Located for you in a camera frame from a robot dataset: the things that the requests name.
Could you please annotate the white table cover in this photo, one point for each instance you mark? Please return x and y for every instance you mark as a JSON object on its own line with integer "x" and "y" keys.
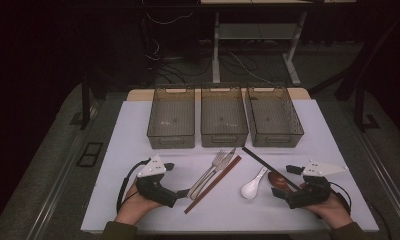
{"x": 221, "y": 215}

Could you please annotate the person's right hand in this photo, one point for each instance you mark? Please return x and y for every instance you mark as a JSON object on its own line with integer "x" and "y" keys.
{"x": 333, "y": 213}

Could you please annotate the smoky clear plastic bin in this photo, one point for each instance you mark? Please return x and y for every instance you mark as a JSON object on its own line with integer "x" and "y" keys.
{"x": 273, "y": 116}
{"x": 171, "y": 116}
{"x": 224, "y": 116}

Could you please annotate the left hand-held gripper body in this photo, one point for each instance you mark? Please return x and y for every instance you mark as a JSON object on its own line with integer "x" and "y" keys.
{"x": 151, "y": 188}

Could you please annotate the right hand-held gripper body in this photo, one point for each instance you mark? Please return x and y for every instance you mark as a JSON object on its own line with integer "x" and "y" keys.
{"x": 309, "y": 196}

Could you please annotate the white metal desk frame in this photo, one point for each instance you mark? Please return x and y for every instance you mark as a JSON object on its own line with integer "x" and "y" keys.
{"x": 216, "y": 56}

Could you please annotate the black floor plate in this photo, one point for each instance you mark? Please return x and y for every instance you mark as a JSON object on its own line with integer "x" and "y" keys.
{"x": 89, "y": 154}

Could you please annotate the brown wooden spoon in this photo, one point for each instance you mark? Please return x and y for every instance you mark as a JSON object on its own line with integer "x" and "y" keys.
{"x": 277, "y": 181}

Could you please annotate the metal floor rail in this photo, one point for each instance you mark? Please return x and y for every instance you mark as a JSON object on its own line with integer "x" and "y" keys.
{"x": 59, "y": 186}
{"x": 384, "y": 180}

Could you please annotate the steel table knife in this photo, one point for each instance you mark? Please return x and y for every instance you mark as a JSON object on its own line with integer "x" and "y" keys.
{"x": 212, "y": 178}

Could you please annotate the brown wooden chopstick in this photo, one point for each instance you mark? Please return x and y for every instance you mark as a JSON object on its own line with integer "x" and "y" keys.
{"x": 210, "y": 185}
{"x": 213, "y": 186}

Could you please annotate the white ceramic spoon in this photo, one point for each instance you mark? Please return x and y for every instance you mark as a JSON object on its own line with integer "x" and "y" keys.
{"x": 249, "y": 190}

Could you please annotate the black metal stand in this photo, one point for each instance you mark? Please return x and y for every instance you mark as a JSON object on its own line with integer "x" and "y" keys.
{"x": 359, "y": 83}
{"x": 85, "y": 100}

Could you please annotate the person's left hand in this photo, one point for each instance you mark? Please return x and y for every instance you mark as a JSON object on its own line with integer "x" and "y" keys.
{"x": 131, "y": 208}

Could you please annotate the steel fork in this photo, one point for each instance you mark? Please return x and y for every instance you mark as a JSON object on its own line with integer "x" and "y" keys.
{"x": 206, "y": 175}

